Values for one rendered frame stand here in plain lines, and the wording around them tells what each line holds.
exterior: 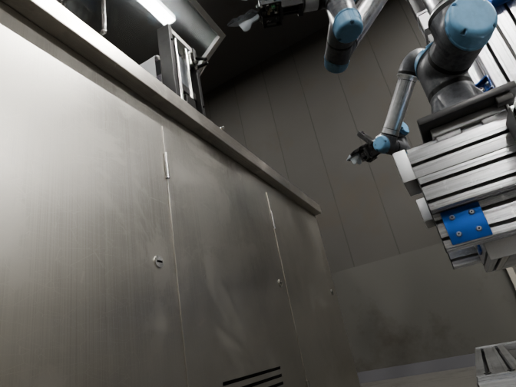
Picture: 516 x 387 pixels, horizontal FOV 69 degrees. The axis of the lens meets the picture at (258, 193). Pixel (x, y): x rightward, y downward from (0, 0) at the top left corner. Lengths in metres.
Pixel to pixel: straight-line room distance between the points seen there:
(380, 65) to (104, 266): 3.74
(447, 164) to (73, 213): 0.84
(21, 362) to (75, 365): 0.06
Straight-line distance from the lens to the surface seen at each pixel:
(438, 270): 3.34
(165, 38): 1.41
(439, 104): 1.14
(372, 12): 1.30
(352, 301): 3.44
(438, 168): 1.04
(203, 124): 0.91
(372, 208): 3.51
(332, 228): 3.57
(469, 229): 1.04
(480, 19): 1.10
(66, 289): 0.52
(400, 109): 1.81
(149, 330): 0.61
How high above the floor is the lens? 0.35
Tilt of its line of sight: 23 degrees up
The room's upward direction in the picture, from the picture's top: 12 degrees counter-clockwise
